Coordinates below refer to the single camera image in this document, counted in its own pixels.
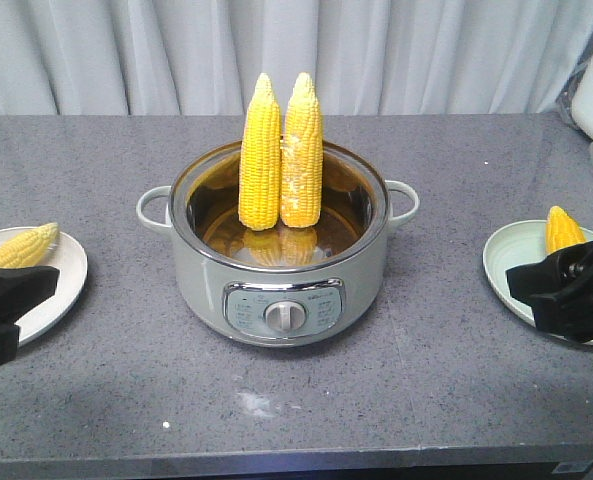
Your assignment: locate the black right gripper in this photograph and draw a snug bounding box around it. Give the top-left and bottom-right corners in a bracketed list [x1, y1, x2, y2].
[506, 247, 593, 343]

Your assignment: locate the pale yellow corn cob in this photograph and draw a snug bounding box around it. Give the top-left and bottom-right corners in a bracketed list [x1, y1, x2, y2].
[0, 222, 59, 269]

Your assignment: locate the speckled yellow corn cob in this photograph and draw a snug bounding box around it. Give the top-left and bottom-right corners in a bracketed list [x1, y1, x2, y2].
[280, 72, 324, 228]

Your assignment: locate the bright yellow corn cob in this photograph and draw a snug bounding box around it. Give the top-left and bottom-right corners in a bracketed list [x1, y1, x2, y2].
[238, 73, 281, 231]

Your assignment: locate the white plate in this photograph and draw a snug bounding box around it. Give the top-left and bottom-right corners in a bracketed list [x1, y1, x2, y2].
[0, 222, 88, 347]

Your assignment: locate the grey curtain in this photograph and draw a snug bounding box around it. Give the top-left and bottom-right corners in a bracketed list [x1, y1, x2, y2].
[0, 1, 593, 115]

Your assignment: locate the green electric cooking pot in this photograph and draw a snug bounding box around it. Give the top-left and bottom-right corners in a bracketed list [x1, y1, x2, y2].
[136, 142, 420, 347]

